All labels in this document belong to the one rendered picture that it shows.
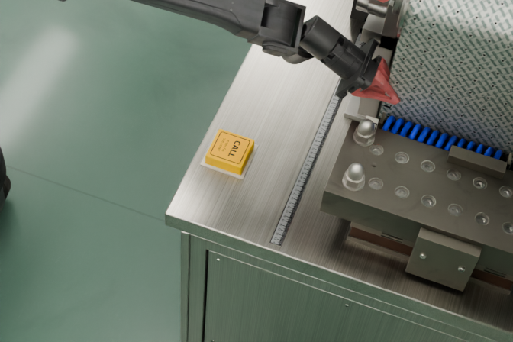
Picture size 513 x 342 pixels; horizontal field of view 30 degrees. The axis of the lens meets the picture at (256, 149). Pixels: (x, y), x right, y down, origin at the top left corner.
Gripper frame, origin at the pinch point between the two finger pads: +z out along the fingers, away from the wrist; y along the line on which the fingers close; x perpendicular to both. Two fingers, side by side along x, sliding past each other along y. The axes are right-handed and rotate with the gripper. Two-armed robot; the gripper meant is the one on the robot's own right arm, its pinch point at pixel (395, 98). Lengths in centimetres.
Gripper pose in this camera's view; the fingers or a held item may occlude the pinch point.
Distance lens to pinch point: 163.4
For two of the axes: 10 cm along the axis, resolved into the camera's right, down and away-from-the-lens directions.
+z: 7.8, 5.7, 2.6
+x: 5.2, -3.7, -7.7
